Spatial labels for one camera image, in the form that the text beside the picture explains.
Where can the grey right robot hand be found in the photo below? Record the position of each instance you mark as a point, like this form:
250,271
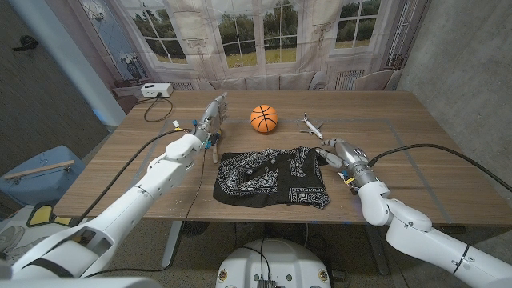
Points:
352,160

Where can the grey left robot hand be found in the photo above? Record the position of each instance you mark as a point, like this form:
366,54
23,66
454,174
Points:
210,120

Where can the black paisley bandana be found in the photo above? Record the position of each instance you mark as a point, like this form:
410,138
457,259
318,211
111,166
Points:
272,180

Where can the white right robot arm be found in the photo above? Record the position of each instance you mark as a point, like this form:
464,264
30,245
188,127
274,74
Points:
416,232

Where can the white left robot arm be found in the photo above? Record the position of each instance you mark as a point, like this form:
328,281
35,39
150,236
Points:
132,204

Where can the colourful wooden maraca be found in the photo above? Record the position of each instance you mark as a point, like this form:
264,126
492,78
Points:
215,154

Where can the white toy plane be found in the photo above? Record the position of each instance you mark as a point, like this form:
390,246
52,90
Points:
312,128

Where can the orange basketball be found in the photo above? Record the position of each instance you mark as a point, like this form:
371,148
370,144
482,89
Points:
264,118

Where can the white power box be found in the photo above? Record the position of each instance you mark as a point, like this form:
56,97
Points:
156,90

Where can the table leg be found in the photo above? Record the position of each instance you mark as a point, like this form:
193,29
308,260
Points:
172,244
377,248

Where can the printed window backdrop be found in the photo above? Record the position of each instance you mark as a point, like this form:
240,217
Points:
260,40

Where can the black round fan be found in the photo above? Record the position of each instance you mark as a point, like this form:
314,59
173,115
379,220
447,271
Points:
194,228

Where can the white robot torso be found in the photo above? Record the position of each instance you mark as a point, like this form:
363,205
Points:
276,264

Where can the pale round column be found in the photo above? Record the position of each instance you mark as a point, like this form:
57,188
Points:
72,60

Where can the yellow and black bag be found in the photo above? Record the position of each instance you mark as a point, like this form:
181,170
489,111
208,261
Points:
40,214

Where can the grey shoe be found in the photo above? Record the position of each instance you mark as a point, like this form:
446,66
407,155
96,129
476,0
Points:
10,238

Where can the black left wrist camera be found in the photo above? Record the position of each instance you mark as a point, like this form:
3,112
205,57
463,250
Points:
213,140

